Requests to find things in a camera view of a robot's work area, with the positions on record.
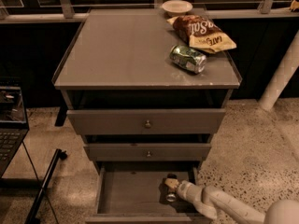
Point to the grey drawer cabinet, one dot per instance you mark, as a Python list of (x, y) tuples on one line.
[(120, 60)]

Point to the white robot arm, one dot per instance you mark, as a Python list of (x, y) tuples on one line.
[(209, 200)]

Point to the metal window railing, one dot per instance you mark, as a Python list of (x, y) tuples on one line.
[(65, 3)]

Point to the white ceramic bowl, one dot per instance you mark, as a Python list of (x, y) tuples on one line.
[(176, 7)]

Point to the grey top drawer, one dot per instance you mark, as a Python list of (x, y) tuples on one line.
[(146, 121)]

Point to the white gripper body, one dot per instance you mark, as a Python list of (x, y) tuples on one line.
[(183, 188)]

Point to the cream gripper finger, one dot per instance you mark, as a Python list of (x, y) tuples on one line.
[(172, 183)]

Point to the green soda can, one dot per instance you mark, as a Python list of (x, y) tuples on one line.
[(187, 58)]

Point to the white diagonal pole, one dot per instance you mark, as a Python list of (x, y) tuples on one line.
[(286, 69)]

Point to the black stand leg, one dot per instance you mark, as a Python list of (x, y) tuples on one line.
[(43, 185)]

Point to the grey open bottom drawer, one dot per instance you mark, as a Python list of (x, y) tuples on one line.
[(134, 193)]

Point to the black laptop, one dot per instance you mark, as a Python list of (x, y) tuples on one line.
[(13, 120)]

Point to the silver redbull can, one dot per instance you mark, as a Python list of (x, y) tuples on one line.
[(171, 196)]

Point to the grey middle drawer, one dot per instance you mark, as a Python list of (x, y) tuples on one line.
[(147, 151)]

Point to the brown chip bag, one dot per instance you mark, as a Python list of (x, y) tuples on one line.
[(201, 33)]

